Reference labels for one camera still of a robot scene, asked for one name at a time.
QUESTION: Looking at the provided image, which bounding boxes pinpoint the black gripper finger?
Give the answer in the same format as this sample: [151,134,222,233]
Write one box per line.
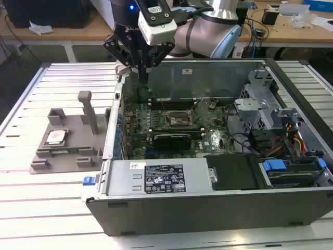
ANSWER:
[103,33,145,82]
[144,41,175,82]

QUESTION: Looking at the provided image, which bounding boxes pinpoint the silver CPU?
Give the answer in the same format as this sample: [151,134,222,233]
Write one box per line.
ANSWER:
[46,129,70,145]

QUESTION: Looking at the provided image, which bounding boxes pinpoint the CPU socket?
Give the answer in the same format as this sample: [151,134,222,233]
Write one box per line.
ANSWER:
[166,110,195,129]

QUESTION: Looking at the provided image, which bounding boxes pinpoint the grey case corner latch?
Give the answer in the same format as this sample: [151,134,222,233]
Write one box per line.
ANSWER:
[115,64,133,76]

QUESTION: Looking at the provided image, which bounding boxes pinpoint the wooden desk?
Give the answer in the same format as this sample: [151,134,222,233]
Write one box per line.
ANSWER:
[0,0,333,63]

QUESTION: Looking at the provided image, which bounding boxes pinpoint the black RAM slot row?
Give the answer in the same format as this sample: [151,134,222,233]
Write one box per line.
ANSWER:
[149,96,196,110]
[150,126,205,138]

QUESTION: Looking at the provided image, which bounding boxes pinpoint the large black box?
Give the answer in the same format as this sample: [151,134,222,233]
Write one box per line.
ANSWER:
[5,0,92,29]

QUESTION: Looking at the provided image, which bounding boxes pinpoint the crumpled white paper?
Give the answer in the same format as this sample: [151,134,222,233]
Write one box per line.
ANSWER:
[28,20,55,36]

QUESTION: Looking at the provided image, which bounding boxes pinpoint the black graphics card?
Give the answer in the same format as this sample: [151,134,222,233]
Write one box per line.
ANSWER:
[153,133,192,151]

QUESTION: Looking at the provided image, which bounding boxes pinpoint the green motherboard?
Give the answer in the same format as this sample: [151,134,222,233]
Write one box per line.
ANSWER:
[122,100,237,159]

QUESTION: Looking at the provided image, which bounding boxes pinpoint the grey metal drive cage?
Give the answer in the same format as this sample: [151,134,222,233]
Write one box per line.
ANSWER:
[234,69,308,136]

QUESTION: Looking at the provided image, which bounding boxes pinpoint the green RAM stick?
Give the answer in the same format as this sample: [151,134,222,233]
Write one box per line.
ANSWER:
[50,147,92,154]

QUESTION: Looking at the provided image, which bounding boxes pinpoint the small black box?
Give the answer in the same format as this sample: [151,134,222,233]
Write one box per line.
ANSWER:
[261,7,279,26]

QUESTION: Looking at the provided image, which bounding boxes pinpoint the grey parts rack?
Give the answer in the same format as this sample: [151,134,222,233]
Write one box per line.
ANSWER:
[29,90,111,174]

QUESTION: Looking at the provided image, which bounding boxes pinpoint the silver power supply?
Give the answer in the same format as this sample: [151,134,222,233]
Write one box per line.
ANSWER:
[105,158,218,197]

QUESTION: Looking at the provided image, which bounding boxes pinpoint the flat grey box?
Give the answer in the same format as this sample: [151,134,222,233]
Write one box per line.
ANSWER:
[278,4,310,17]

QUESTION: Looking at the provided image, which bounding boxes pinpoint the black plastic shroud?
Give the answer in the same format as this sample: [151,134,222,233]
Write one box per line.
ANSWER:
[204,154,261,191]

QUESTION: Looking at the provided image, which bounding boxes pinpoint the clear plastic bags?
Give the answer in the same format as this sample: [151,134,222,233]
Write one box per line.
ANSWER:
[290,12,317,29]

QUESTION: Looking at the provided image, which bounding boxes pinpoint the hard disk in blue carrier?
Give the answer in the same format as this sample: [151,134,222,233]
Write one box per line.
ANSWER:
[259,158,327,188]

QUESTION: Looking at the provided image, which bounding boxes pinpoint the white paper sheet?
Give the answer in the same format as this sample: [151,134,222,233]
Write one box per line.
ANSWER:
[311,15,333,32]

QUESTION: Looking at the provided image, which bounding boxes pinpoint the blue cardboard box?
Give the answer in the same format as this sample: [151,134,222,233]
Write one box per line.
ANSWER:
[303,0,333,13]

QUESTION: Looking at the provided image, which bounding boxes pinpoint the black open PC case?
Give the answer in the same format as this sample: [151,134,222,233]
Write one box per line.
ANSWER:
[80,57,333,236]

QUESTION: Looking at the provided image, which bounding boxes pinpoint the white wrist camera on bracket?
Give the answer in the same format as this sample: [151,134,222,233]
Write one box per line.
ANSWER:
[137,0,178,45]

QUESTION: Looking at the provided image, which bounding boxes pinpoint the yellow and red wire bundle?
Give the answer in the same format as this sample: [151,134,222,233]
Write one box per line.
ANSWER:
[267,122,306,157]

